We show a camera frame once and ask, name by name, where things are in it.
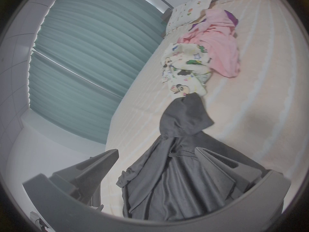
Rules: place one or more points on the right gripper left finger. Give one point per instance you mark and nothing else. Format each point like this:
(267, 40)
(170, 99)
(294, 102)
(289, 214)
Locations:
(89, 177)

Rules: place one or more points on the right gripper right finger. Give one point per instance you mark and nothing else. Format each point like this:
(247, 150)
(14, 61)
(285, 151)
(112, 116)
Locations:
(243, 175)

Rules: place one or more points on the black T-shirt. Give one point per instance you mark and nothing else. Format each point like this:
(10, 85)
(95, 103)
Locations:
(173, 177)

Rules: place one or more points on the bed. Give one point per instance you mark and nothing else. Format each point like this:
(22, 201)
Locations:
(253, 93)

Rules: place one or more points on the blue-green curtain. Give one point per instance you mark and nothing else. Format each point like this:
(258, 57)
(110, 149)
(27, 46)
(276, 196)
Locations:
(72, 100)
(96, 28)

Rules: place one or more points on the pink garment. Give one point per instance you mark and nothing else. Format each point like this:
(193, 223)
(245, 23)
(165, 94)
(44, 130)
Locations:
(217, 47)

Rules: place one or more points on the white printed pyjama garment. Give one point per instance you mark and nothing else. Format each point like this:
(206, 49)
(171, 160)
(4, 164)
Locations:
(183, 57)

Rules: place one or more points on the purple garment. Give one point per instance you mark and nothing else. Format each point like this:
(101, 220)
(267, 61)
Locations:
(231, 17)

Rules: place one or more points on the white printed pillow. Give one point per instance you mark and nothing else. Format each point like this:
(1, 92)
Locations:
(185, 13)

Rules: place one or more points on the grey bedside table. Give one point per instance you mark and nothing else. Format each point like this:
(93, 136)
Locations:
(166, 20)

